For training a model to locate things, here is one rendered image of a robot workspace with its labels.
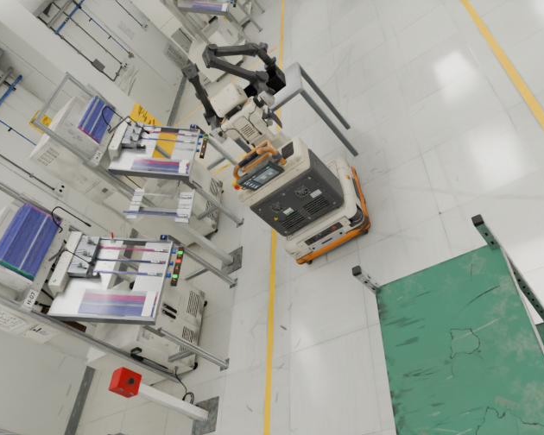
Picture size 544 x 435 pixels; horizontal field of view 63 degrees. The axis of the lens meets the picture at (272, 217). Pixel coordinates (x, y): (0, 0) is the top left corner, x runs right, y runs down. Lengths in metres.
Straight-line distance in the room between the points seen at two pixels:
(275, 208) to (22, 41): 4.01
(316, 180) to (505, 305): 1.71
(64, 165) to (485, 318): 3.65
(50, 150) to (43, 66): 2.10
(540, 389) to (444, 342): 0.28
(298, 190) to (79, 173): 2.16
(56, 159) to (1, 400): 2.12
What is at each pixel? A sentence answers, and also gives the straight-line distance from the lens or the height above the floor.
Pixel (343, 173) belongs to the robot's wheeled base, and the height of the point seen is 0.27.
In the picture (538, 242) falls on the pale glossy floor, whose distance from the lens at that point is 2.70.
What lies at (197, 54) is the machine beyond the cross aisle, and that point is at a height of 0.54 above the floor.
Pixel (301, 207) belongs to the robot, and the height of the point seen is 0.46.
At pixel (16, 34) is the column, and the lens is 6.14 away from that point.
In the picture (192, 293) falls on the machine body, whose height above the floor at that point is 0.20.
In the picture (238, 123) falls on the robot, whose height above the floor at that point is 1.07.
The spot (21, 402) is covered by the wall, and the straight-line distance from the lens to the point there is 4.81.
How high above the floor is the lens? 2.22
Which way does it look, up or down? 33 degrees down
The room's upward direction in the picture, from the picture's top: 49 degrees counter-clockwise
